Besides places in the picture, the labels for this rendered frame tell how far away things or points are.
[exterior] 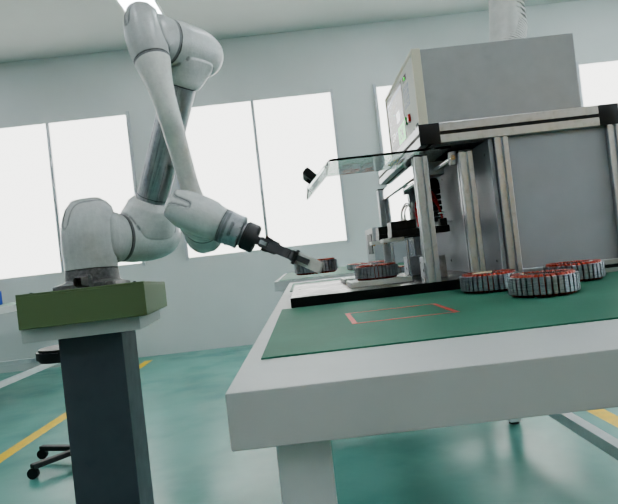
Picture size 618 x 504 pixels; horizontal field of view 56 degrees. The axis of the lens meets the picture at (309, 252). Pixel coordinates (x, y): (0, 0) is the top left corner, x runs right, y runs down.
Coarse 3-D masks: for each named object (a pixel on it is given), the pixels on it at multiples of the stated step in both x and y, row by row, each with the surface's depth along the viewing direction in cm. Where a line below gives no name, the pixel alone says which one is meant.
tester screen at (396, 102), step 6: (396, 90) 161; (396, 96) 162; (390, 102) 172; (396, 102) 163; (390, 108) 173; (396, 108) 164; (390, 114) 174; (390, 120) 175; (396, 120) 166; (402, 120) 157; (390, 126) 176; (396, 126) 167; (390, 132) 178; (396, 132) 168; (396, 138) 169; (396, 150) 171
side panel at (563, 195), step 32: (608, 128) 126; (512, 160) 127; (544, 160) 127; (576, 160) 127; (608, 160) 127; (512, 192) 125; (544, 192) 127; (576, 192) 127; (608, 192) 127; (512, 224) 126; (544, 224) 127; (576, 224) 127; (608, 224) 127; (512, 256) 125; (544, 256) 127; (576, 256) 127; (608, 256) 127
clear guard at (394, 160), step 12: (360, 156) 127; (372, 156) 127; (384, 156) 129; (396, 156) 130; (408, 156) 132; (432, 156) 137; (324, 168) 127; (336, 168) 138; (348, 168) 141; (360, 168) 143; (372, 168) 145; (384, 168) 148; (396, 168) 150; (312, 180) 127; (312, 192) 146
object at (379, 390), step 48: (288, 288) 217; (480, 336) 63; (528, 336) 60; (576, 336) 57; (240, 384) 52; (288, 384) 50; (336, 384) 49; (384, 384) 49; (432, 384) 49; (480, 384) 49; (528, 384) 49; (576, 384) 49; (240, 432) 49; (288, 432) 49; (336, 432) 49; (384, 432) 49
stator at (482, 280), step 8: (472, 272) 117; (480, 272) 116; (488, 272) 116; (496, 272) 109; (504, 272) 109; (512, 272) 110; (464, 280) 112; (472, 280) 110; (480, 280) 109; (488, 280) 108; (496, 280) 108; (504, 280) 108; (464, 288) 112; (472, 288) 110; (480, 288) 109; (488, 288) 109; (496, 288) 108; (504, 288) 108
